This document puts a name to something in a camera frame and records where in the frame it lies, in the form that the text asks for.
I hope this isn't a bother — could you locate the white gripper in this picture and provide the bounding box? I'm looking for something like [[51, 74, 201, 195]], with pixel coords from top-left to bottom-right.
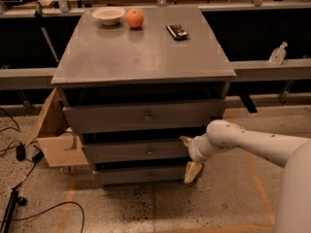
[[180, 135, 211, 183]]

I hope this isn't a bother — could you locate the grey drawer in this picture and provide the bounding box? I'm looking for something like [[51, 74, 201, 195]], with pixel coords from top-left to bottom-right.
[[93, 164, 186, 185], [63, 99, 225, 134], [83, 138, 189, 164]]

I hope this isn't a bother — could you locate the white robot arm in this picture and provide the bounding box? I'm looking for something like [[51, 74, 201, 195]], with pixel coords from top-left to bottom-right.
[[181, 119, 311, 233]]

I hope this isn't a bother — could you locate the grey top drawer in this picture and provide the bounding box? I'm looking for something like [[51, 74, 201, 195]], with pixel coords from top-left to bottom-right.
[[63, 99, 225, 134]]

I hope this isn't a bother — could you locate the grey bottom drawer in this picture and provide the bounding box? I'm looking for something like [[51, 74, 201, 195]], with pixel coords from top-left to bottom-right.
[[93, 164, 186, 185]]

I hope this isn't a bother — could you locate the grey drawer cabinet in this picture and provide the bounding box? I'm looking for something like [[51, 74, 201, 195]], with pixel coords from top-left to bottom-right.
[[52, 7, 235, 172]]

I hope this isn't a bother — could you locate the open cardboard box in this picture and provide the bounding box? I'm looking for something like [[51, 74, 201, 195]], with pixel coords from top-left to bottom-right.
[[25, 89, 88, 167]]

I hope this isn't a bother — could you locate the black snack packet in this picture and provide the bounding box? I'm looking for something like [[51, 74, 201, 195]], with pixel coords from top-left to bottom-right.
[[166, 24, 189, 41]]

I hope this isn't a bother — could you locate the clear sanitizer bottle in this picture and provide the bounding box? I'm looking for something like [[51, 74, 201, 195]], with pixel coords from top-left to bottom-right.
[[269, 42, 288, 65]]

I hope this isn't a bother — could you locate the orange fruit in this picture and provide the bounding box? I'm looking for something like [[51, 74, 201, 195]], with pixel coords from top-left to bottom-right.
[[125, 8, 144, 28]]

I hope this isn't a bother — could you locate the white bowl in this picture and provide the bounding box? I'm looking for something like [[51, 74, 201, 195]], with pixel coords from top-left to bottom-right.
[[92, 7, 125, 26]]

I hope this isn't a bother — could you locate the black power adapter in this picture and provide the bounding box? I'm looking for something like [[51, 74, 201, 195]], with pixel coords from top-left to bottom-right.
[[16, 145, 25, 161]]

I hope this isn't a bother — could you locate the black tripod stand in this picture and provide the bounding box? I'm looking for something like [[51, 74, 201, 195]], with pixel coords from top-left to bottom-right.
[[0, 188, 27, 233]]

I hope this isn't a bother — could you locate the grey metal rail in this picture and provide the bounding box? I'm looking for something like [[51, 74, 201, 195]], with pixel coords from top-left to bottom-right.
[[0, 58, 311, 90]]

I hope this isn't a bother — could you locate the black floor cable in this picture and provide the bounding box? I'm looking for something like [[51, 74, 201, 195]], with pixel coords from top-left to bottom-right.
[[0, 201, 86, 233]]

